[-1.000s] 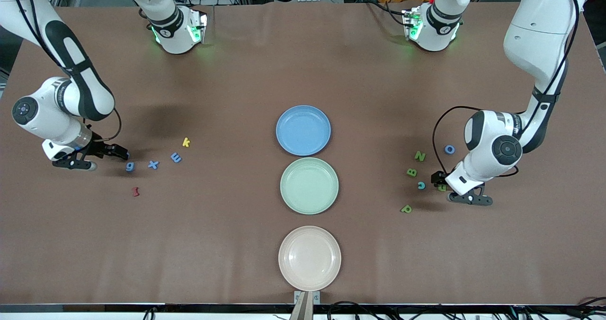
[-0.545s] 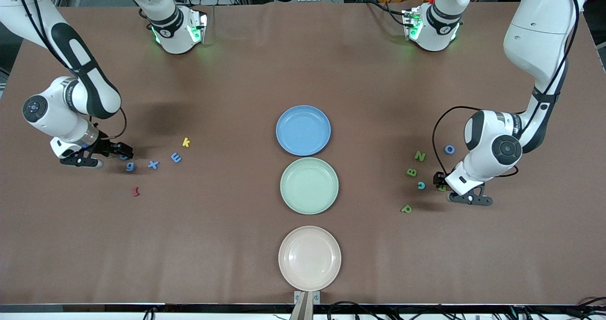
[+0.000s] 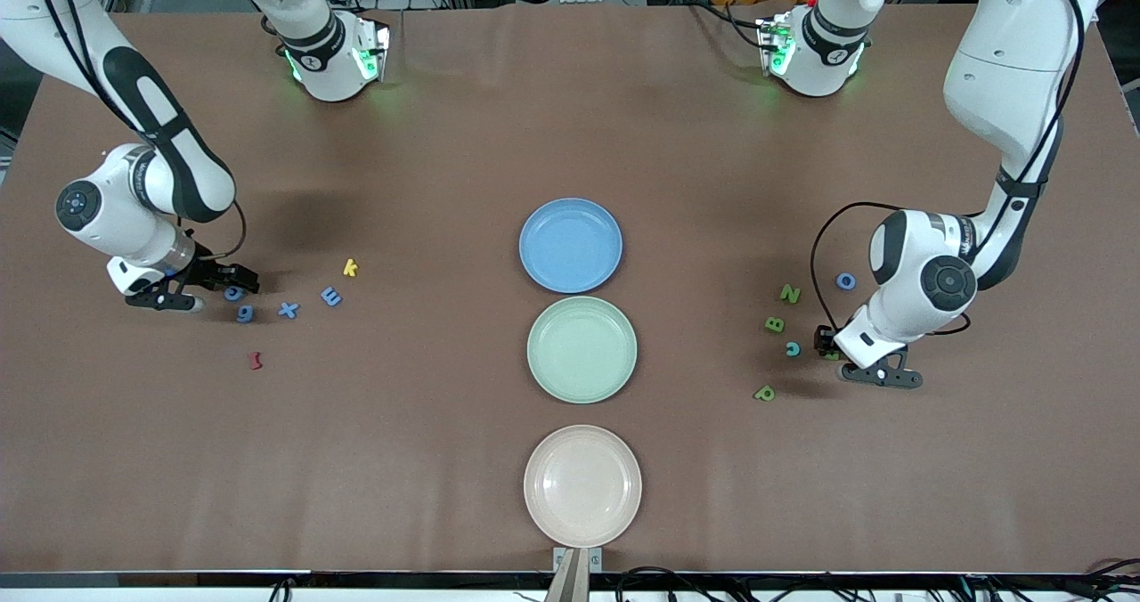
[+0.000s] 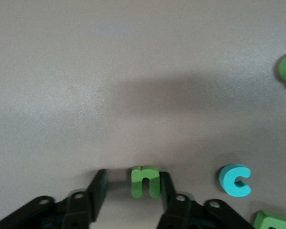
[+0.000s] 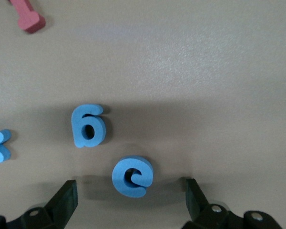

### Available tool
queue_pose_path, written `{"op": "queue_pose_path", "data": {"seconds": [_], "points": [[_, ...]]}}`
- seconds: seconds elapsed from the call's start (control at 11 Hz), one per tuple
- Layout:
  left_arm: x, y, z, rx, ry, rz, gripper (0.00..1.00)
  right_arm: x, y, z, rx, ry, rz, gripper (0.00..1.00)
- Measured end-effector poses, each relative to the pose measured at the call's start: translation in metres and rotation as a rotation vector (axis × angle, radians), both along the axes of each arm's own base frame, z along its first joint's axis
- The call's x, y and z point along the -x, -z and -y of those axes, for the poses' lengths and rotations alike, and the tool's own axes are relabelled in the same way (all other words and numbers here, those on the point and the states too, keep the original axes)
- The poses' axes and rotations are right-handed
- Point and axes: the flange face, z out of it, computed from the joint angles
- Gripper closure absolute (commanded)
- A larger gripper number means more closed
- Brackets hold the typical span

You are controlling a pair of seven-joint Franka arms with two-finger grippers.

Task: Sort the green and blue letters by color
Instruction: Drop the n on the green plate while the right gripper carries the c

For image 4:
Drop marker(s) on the teal foam letter c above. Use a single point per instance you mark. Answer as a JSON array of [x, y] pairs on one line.
[[225, 181]]

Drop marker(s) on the green foam letter B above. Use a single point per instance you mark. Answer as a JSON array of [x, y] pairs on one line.
[[262, 220]]

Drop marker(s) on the brown table cover sheet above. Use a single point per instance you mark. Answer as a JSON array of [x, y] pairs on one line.
[[85, 71]]

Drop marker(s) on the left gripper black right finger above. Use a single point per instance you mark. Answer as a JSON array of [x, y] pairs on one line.
[[181, 214]]

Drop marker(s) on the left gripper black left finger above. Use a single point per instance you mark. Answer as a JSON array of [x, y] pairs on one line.
[[81, 210]]

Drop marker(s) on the green foam letter n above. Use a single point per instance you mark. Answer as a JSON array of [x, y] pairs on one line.
[[145, 172]]

